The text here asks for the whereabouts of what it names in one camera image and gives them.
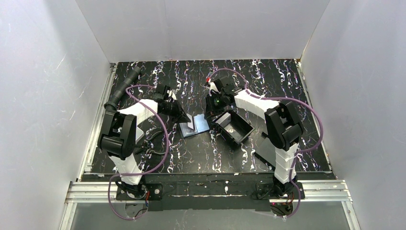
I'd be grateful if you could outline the white credit card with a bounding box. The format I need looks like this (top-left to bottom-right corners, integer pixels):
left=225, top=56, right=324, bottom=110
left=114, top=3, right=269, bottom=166
left=186, top=114, right=196, bottom=131

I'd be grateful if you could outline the black plastic tray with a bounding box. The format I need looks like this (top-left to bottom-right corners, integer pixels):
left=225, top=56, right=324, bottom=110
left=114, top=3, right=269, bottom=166
left=212, top=110, right=255, bottom=148

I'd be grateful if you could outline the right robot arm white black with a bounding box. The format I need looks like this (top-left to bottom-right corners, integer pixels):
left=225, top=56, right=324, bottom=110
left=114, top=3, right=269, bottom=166
left=204, top=78, right=304, bottom=198

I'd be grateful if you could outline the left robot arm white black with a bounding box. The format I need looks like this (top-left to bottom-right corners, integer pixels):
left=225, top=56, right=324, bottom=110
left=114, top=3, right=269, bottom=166
left=98, top=83, right=192, bottom=192

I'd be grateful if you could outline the grey flat card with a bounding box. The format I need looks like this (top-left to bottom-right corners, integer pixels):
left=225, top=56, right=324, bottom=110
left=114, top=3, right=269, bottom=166
left=135, top=126, right=145, bottom=144

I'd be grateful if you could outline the black pliers tool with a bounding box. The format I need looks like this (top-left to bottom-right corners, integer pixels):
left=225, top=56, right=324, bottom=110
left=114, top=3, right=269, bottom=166
left=133, top=131, right=165, bottom=156

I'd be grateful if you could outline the black tray lid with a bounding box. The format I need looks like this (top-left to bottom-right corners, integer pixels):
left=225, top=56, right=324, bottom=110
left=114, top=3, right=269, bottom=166
left=254, top=132, right=276, bottom=171

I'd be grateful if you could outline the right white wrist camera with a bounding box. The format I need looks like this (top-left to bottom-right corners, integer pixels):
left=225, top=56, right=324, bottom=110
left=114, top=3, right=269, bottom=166
left=206, top=78, right=221, bottom=95

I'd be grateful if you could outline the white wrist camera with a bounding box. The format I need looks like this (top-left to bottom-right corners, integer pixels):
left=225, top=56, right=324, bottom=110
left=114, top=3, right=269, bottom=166
left=206, top=78, right=221, bottom=95
left=168, top=90, right=177, bottom=101

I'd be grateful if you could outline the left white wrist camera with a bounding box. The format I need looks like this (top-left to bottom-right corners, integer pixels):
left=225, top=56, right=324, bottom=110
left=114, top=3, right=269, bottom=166
left=168, top=90, right=177, bottom=101

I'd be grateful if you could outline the black corrugated hose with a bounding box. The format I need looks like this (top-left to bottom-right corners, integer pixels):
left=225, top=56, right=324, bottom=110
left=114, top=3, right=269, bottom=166
left=103, top=66, right=142, bottom=113

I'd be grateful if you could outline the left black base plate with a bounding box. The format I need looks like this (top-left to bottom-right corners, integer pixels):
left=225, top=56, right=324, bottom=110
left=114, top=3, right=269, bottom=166
left=115, top=182, right=163, bottom=201

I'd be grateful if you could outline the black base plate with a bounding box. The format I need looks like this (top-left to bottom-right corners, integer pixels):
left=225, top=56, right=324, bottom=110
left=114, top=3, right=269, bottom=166
left=251, top=182, right=305, bottom=202
left=115, top=182, right=163, bottom=201

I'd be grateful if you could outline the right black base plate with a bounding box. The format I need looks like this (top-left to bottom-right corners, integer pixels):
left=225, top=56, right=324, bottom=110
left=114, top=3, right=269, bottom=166
left=251, top=182, right=305, bottom=202

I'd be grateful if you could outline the aluminium frame rail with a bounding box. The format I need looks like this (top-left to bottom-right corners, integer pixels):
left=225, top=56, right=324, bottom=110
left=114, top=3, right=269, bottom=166
left=59, top=180, right=360, bottom=230

